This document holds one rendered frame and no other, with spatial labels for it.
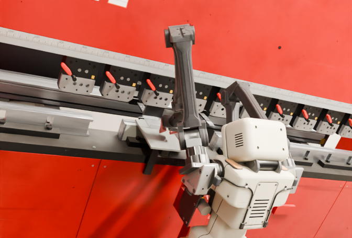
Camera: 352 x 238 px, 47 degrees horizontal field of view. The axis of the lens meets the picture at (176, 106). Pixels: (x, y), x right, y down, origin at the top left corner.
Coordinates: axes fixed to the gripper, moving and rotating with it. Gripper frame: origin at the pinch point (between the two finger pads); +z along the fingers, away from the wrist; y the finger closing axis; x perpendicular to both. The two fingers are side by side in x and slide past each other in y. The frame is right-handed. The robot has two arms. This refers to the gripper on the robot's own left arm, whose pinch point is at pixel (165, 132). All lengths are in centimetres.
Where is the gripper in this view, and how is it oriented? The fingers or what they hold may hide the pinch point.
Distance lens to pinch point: 194.0
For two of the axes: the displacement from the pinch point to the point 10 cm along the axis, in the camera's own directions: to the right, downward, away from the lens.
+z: -4.6, 5.4, 7.0
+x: 1.4, 8.3, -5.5
